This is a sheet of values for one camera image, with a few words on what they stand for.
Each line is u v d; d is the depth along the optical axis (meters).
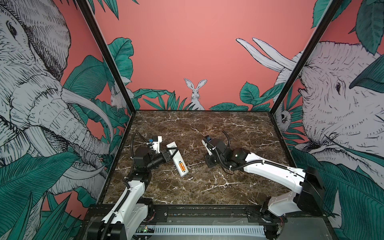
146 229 0.70
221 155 0.57
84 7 0.70
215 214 0.75
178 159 0.75
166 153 0.71
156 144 0.73
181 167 0.75
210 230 0.70
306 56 0.86
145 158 0.61
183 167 0.76
